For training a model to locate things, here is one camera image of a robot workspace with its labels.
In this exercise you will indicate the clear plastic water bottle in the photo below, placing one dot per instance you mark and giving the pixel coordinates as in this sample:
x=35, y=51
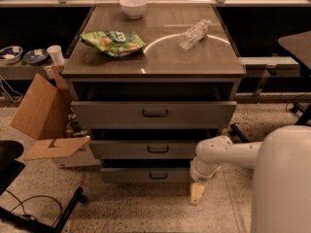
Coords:
x=194, y=34

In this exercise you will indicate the blue bowl with label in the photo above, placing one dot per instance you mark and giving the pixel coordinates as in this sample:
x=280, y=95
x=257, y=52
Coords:
x=36, y=57

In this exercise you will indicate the blue white bowl left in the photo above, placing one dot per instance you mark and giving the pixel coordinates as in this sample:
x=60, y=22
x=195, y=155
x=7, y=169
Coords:
x=11, y=54

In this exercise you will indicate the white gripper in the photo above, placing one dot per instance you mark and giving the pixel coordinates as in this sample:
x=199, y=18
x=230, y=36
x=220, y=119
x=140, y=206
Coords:
x=198, y=175

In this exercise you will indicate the white paper cup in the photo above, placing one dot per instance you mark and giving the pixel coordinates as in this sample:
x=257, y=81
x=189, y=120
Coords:
x=56, y=55

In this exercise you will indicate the black table leg right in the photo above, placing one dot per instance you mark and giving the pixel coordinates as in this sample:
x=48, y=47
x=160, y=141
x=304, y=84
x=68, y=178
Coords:
x=252, y=122

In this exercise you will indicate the green chip bag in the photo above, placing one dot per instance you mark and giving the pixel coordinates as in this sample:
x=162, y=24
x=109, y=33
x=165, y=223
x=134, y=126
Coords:
x=113, y=43

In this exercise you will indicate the grey drawer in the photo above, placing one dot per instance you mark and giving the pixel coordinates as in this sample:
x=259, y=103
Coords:
x=145, y=175
x=153, y=115
x=143, y=149

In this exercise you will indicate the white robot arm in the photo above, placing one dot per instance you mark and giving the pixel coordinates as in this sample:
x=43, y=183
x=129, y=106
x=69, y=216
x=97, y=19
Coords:
x=282, y=179

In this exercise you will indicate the grey middle drawer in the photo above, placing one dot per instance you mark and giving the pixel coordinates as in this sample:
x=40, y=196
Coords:
x=143, y=149

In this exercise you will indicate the grey drawer cabinet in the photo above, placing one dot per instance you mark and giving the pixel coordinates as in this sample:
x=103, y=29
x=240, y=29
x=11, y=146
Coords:
x=161, y=72

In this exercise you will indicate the grey bottom drawer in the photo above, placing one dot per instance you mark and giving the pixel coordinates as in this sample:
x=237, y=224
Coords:
x=145, y=175

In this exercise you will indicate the dark side table right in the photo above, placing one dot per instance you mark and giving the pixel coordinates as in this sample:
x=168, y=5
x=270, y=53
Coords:
x=299, y=45

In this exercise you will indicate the brown cardboard box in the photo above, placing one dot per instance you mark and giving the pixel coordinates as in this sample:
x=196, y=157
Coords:
x=44, y=114

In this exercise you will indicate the grey top drawer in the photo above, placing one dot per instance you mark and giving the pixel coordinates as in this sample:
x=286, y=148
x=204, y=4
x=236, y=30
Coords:
x=153, y=115

